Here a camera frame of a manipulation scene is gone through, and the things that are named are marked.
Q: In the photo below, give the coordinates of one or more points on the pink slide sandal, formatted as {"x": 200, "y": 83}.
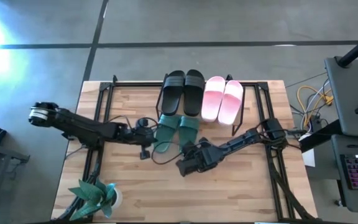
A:
{"x": 213, "y": 99}
{"x": 230, "y": 102}

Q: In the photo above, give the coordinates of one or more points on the green artificial plant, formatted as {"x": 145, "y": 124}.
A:
{"x": 89, "y": 194}

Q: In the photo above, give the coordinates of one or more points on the grey desk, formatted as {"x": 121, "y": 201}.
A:
{"x": 346, "y": 93}
{"x": 336, "y": 161}

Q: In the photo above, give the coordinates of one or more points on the white plant pot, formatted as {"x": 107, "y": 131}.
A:
{"x": 118, "y": 197}

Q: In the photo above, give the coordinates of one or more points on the black slide sandal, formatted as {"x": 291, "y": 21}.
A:
{"x": 172, "y": 93}
{"x": 194, "y": 93}

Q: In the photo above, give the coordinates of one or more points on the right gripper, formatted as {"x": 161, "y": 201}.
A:
{"x": 194, "y": 147}

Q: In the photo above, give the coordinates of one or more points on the green slide sandal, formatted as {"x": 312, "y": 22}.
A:
{"x": 165, "y": 133}
{"x": 189, "y": 130}

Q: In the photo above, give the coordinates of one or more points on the white paper sheet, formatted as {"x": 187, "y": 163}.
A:
{"x": 309, "y": 158}

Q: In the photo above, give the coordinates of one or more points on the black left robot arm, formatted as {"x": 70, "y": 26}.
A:
{"x": 82, "y": 130}

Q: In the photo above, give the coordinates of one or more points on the black support beam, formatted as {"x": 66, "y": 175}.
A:
{"x": 317, "y": 137}

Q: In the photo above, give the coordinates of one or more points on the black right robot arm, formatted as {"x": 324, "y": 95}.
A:
{"x": 238, "y": 143}

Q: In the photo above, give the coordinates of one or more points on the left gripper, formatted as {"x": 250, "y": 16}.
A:
{"x": 137, "y": 135}

